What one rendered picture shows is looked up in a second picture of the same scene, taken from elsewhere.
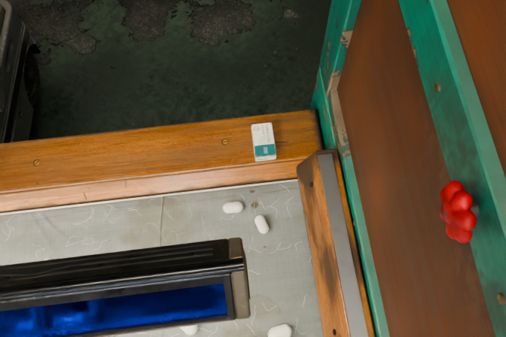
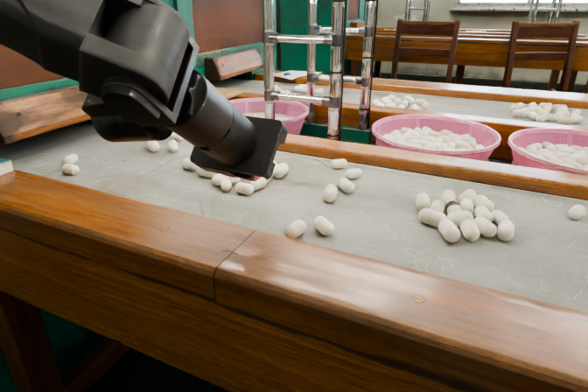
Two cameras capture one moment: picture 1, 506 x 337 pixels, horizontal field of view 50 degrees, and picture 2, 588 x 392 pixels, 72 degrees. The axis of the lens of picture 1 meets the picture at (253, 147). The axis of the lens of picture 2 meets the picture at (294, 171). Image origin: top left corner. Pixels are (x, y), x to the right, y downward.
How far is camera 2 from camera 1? 1.13 m
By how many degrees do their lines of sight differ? 88
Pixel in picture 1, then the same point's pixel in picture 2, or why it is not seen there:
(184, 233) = (118, 175)
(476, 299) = not seen: outside the picture
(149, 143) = (53, 204)
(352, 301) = not seen: hidden behind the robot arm
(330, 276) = (80, 95)
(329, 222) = (45, 94)
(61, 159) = (139, 221)
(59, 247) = (209, 196)
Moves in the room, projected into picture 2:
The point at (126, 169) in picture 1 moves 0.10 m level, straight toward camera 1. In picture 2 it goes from (99, 197) to (124, 170)
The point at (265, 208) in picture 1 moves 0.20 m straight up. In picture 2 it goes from (54, 168) to (27, 59)
